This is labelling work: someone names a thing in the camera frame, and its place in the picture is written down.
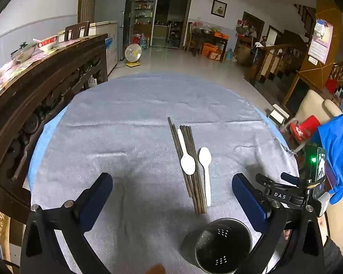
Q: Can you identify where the blue jacket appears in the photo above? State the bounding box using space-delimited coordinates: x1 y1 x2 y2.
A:
316 111 343 205

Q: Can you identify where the grey tablecloth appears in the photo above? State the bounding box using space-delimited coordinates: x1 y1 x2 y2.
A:
30 73 300 274

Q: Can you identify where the red and white bowl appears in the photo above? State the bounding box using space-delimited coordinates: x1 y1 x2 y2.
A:
37 36 59 51

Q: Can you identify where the steel pot with lid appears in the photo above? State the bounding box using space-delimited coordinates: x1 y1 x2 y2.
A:
11 41 39 63

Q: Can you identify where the black perforated utensil holder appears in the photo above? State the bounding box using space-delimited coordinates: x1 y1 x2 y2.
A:
181 218 252 274

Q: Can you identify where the white chest freezer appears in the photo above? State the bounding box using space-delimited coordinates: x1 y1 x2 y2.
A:
58 21 118 76

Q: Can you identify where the white plastic spoon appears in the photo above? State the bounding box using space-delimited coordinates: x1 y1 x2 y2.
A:
177 128 196 176
198 147 212 207

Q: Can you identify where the floral cloth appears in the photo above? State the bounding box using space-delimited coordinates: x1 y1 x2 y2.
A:
0 38 85 100

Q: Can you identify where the framed wall picture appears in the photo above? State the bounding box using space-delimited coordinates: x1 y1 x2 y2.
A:
211 0 228 18

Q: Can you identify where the carved dark wooden sideboard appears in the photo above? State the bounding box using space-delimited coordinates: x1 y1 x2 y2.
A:
0 33 109 226

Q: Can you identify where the dark wooden side table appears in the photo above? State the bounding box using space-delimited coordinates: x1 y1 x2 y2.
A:
188 28 228 63

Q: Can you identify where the red plastic stool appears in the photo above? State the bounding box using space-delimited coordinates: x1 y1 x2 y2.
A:
289 115 321 144

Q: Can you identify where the wooden chair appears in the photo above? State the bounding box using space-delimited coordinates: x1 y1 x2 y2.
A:
64 21 91 42

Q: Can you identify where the wall calendar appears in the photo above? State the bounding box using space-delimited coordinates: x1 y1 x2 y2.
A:
307 19 334 65

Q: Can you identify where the blue table cover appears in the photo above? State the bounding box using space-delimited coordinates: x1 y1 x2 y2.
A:
27 73 301 195

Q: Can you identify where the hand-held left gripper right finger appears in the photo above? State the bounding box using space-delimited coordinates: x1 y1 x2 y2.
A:
231 173 325 274

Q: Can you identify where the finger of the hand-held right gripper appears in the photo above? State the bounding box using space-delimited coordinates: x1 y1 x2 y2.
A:
280 172 305 188
255 173 298 204

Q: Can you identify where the small white stool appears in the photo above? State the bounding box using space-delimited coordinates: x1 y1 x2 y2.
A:
267 104 291 126

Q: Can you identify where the glass shelf cabinet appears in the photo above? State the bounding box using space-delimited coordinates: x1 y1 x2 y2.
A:
131 0 156 48

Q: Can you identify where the orange cardboard box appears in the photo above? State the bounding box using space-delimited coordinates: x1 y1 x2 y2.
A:
201 43 218 57

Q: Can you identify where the grey refrigerator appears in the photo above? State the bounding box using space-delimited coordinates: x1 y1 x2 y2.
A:
93 0 132 62

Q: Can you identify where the wooden staircase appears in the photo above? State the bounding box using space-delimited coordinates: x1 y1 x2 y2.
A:
263 3 318 83

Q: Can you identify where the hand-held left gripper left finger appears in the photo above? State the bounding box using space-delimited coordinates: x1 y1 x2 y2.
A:
20 173 114 274

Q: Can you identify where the beige armchair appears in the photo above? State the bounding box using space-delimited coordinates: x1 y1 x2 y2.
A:
293 89 343 126

